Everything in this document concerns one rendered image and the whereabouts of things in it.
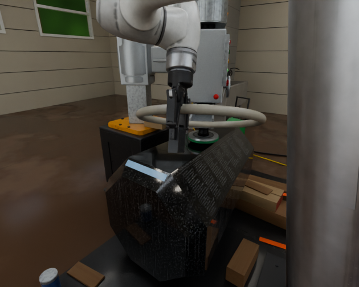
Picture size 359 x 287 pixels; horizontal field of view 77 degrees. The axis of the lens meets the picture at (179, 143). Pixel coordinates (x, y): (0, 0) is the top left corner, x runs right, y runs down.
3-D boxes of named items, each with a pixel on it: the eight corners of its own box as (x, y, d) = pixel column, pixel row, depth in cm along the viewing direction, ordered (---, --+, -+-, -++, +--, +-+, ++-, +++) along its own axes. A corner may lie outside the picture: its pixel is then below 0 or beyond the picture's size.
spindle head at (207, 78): (191, 97, 177) (192, 34, 160) (220, 97, 174) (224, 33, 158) (186, 106, 144) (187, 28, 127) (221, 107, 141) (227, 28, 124)
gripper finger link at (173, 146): (179, 128, 64) (178, 128, 63) (178, 152, 64) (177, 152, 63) (170, 128, 65) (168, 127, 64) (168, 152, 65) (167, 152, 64)
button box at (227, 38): (221, 84, 143) (224, 35, 132) (225, 84, 142) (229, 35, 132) (221, 86, 135) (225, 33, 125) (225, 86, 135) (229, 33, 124)
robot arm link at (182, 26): (188, 62, 74) (150, 53, 68) (191, 15, 74) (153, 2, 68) (206, 50, 64) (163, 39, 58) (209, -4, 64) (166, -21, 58)
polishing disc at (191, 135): (220, 142, 149) (220, 140, 149) (187, 140, 151) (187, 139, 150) (216, 131, 169) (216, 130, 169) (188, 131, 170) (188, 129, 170)
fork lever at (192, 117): (192, 102, 176) (193, 95, 174) (217, 103, 173) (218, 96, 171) (181, 127, 112) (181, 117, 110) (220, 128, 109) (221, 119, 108)
